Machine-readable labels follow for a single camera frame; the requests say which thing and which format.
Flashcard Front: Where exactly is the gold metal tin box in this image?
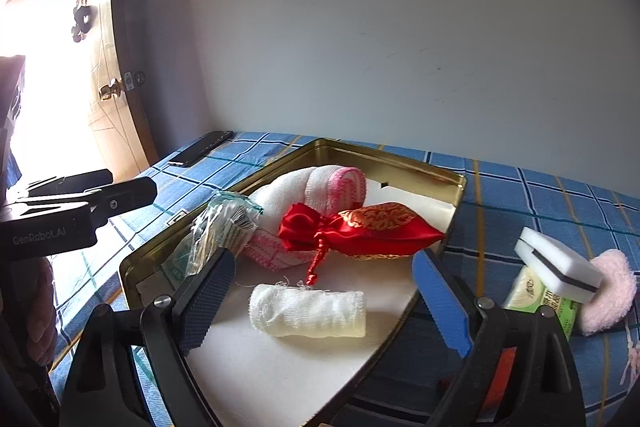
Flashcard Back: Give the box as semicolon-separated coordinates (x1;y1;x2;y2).
118;136;465;426

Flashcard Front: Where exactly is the brass door handle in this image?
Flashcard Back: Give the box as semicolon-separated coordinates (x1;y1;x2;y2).
98;78;125;102

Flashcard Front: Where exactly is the hanging door ornament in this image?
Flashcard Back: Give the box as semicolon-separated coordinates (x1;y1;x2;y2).
72;0;98;43

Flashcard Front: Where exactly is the wooden door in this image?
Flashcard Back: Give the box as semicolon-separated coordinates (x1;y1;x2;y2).
1;0;157;183

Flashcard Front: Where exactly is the red satin drawstring pouch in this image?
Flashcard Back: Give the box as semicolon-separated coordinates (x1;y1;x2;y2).
278;202;445;286

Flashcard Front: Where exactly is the clear plastic bag packet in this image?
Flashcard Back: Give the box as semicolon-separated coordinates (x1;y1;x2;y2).
160;191;264;289

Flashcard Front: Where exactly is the green tissue pack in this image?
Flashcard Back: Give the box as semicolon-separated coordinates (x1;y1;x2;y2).
503;265;580;339

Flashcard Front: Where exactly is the white gauze roll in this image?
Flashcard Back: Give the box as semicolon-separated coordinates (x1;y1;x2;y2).
248;284;367;339

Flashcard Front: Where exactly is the pink fluffy puff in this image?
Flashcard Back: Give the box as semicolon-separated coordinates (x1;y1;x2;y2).
578;249;638;336

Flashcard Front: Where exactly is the blue plaid bed sheet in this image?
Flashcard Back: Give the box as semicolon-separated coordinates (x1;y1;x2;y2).
50;132;639;426

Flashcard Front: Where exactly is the person's left hand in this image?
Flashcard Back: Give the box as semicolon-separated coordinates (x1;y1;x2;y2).
26;258;58;366

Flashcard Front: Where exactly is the white black sponge block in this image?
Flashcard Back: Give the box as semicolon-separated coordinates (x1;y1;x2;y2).
514;227;603;305

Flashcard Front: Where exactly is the black phone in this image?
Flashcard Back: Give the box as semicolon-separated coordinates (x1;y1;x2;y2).
168;131;234;168

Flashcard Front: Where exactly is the white pink rolled towel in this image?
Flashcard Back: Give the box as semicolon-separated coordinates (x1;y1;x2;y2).
242;165;367;272

